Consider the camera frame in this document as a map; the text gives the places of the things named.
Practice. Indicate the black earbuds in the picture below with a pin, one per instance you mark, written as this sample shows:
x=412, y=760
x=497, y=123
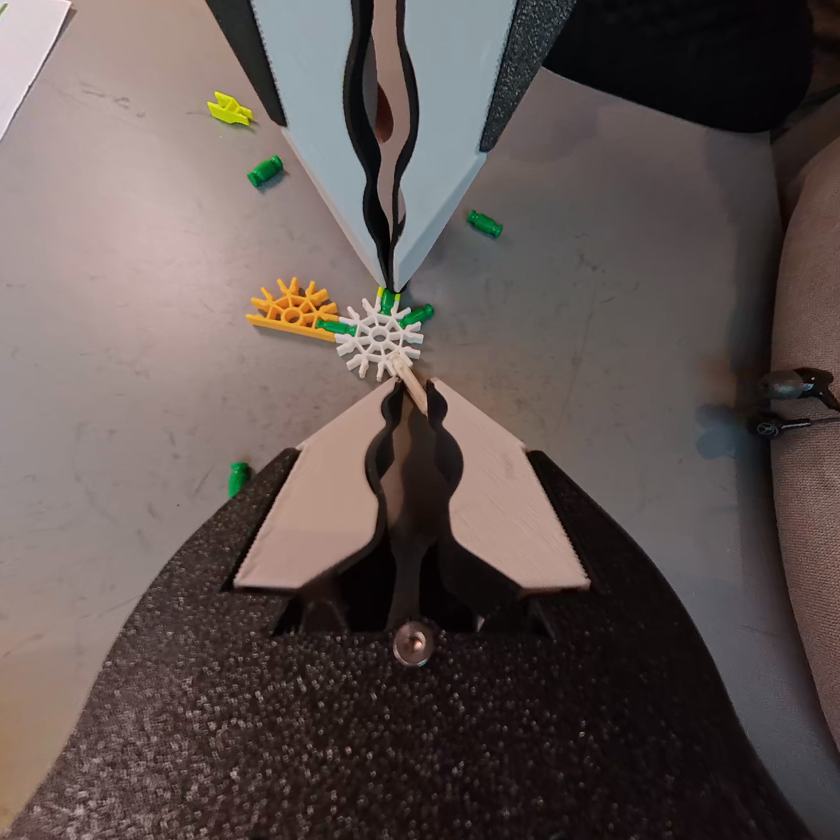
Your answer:
x=787, y=387

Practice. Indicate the printed instruction sheet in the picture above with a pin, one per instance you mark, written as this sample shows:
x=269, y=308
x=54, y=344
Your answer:
x=26, y=52

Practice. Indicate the white plastic rod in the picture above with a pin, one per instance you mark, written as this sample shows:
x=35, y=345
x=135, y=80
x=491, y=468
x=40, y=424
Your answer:
x=410, y=390

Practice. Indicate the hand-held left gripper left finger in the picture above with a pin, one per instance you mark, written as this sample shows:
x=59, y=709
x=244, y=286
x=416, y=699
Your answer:
x=308, y=518

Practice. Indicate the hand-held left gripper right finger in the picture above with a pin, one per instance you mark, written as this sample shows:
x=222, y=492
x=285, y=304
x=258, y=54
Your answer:
x=518, y=518

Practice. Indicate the person's right forearm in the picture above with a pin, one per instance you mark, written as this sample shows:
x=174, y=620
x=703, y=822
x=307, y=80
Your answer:
x=676, y=59

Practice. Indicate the white snowflake connector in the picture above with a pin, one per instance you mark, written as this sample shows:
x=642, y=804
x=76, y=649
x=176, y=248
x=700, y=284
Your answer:
x=387, y=337

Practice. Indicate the orange half-circle connector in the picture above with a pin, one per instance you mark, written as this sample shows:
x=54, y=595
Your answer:
x=289, y=326

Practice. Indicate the yellow clip connector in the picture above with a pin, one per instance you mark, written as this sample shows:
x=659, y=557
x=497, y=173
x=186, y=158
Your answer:
x=229, y=110
x=380, y=291

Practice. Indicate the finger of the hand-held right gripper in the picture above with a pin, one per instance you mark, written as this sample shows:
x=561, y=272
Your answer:
x=308, y=79
x=459, y=85

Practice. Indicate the short green rod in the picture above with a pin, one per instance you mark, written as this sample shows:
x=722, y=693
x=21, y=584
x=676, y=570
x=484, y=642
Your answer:
x=238, y=479
x=417, y=316
x=336, y=327
x=390, y=302
x=485, y=224
x=266, y=171

